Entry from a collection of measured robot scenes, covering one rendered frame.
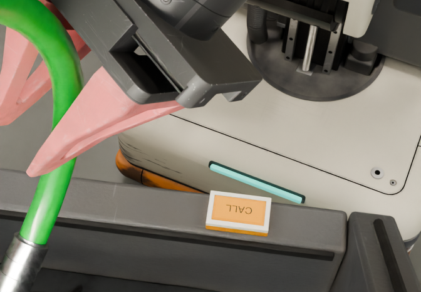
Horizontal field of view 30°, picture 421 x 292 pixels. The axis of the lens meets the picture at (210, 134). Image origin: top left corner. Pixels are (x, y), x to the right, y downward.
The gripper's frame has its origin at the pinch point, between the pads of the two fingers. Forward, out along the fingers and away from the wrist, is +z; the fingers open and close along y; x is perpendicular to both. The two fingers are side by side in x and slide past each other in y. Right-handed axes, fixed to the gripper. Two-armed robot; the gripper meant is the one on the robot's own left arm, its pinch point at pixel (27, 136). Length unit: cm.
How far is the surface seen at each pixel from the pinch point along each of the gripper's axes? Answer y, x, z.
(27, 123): -51, 121, 72
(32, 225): 2.6, 1.4, 3.7
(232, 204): 5.2, 29.1, 6.9
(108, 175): -29, 121, 64
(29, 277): 4.3, 1.5, 5.7
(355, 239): 13.5, 29.1, 0.9
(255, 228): 7.9, 28.7, 6.5
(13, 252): 3.0, 1.1, 5.2
